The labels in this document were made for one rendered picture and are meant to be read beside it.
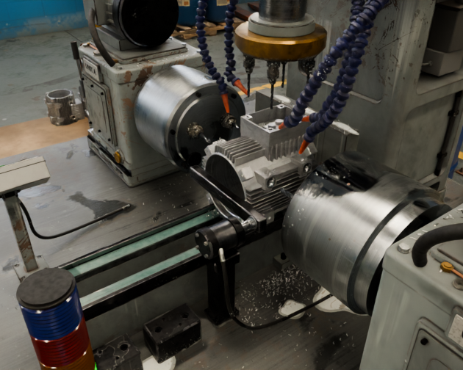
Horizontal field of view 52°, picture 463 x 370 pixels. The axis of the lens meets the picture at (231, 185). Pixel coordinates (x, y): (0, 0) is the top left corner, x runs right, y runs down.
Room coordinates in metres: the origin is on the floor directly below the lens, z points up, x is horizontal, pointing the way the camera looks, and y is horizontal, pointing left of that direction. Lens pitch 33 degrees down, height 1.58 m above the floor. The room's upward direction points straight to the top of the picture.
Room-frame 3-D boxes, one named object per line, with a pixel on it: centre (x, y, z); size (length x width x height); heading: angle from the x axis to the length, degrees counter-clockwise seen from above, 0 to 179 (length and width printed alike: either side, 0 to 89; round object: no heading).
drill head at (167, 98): (1.21, 0.14, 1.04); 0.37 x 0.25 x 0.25; 36
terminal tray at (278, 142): (0.95, -0.10, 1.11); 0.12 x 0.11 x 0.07; 126
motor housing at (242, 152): (0.93, -0.06, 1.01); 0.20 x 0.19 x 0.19; 126
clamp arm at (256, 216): (0.83, 0.01, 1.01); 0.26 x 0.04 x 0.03; 36
